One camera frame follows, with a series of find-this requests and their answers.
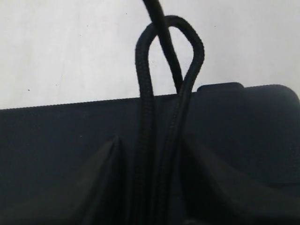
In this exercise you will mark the black plastic carrying case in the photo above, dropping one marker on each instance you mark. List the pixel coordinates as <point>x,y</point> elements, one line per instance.
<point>256,130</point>

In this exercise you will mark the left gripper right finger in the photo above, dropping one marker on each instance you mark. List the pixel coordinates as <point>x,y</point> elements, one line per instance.
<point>216,193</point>

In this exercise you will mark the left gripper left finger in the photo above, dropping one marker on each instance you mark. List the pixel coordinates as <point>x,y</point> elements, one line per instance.
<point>95,196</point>

